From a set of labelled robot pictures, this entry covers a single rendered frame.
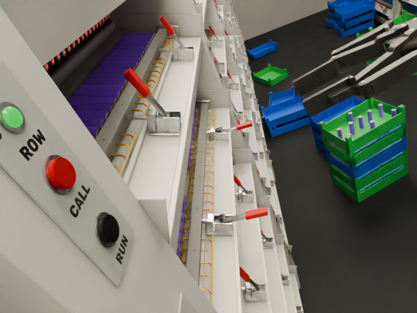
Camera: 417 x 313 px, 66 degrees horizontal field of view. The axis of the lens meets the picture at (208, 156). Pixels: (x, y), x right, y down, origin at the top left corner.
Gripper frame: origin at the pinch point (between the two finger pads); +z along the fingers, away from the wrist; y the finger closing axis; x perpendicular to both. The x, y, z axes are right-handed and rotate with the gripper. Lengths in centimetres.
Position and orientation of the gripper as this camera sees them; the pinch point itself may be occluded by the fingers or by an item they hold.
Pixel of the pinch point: (318, 89)
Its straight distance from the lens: 53.9
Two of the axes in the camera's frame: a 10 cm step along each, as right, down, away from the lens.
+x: -5.5, -6.8, -4.8
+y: 0.2, -5.8, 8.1
